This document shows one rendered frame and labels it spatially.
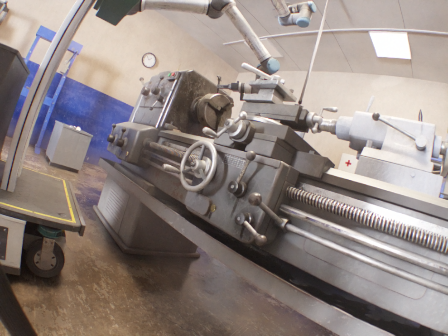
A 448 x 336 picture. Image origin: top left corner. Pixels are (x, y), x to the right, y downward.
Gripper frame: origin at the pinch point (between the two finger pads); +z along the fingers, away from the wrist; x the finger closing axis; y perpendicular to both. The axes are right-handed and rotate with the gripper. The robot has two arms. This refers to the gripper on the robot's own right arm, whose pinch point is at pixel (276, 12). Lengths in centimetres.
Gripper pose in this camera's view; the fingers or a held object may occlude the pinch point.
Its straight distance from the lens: 210.2
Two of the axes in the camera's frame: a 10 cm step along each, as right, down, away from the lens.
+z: -6.7, -2.3, 7.1
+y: -6.9, 5.3, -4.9
